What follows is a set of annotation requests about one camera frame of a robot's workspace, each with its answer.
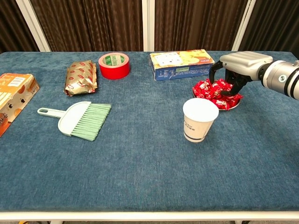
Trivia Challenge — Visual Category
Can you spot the white green hand brush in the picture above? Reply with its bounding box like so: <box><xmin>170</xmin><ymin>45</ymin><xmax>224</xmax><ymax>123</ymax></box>
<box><xmin>37</xmin><ymin>101</ymin><xmax>112</xmax><ymax>142</ymax></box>

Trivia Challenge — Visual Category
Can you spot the white table frame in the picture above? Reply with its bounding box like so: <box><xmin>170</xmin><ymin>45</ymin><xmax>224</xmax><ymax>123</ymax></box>
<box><xmin>0</xmin><ymin>210</ymin><xmax>299</xmax><ymax>224</ymax></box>

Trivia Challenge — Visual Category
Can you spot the blue yellow cracker box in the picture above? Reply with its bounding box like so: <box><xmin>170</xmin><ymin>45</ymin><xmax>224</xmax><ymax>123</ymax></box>
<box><xmin>149</xmin><ymin>49</ymin><xmax>215</xmax><ymax>81</ymax></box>

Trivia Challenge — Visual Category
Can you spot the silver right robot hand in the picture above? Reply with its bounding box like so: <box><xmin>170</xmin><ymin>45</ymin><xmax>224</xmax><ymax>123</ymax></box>
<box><xmin>209</xmin><ymin>51</ymin><xmax>273</xmax><ymax>97</ymax></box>

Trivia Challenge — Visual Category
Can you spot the brown curtain panel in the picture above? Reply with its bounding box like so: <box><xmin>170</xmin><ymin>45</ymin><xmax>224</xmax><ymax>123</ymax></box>
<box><xmin>0</xmin><ymin>0</ymin><xmax>40</xmax><ymax>54</ymax></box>
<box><xmin>238</xmin><ymin>0</ymin><xmax>299</xmax><ymax>59</ymax></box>
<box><xmin>154</xmin><ymin>0</ymin><xmax>248</xmax><ymax>52</ymax></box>
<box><xmin>30</xmin><ymin>0</ymin><xmax>143</xmax><ymax>52</ymax></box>

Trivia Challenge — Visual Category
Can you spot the orange cardboard box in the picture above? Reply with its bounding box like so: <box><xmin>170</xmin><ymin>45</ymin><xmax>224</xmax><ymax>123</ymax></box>
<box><xmin>0</xmin><ymin>73</ymin><xmax>40</xmax><ymax>138</ymax></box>

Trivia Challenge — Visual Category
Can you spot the round metal plate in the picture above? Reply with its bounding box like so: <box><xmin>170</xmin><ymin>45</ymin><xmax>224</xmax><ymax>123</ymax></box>
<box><xmin>192</xmin><ymin>88</ymin><xmax>243</xmax><ymax>112</ymax></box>

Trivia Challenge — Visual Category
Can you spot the red tape roll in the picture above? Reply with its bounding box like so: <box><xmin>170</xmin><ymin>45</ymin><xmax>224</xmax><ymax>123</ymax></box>
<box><xmin>98</xmin><ymin>52</ymin><xmax>131</xmax><ymax>80</ymax></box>

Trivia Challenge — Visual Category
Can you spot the plate of red candies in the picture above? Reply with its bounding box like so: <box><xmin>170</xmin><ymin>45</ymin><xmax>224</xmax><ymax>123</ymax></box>
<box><xmin>192</xmin><ymin>78</ymin><xmax>243</xmax><ymax>110</ymax></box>

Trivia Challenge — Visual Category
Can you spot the blue felt tablecloth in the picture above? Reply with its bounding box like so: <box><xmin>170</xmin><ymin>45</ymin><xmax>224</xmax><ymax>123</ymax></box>
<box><xmin>0</xmin><ymin>50</ymin><xmax>299</xmax><ymax>212</ymax></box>

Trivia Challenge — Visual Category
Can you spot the brown patterned snack bag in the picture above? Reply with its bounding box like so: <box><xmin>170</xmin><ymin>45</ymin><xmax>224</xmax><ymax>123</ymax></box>
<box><xmin>64</xmin><ymin>60</ymin><xmax>98</xmax><ymax>97</ymax></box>

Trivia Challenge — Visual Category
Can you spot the white partition post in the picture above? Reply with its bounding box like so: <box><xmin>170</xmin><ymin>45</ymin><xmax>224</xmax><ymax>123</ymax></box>
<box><xmin>232</xmin><ymin>0</ymin><xmax>257</xmax><ymax>51</ymax></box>
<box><xmin>142</xmin><ymin>0</ymin><xmax>155</xmax><ymax>52</ymax></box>
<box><xmin>15</xmin><ymin>0</ymin><xmax>51</xmax><ymax>52</ymax></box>

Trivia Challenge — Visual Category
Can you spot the white paper cup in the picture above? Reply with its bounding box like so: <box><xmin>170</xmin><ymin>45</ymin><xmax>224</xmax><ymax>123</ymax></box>
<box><xmin>182</xmin><ymin>98</ymin><xmax>220</xmax><ymax>143</ymax></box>

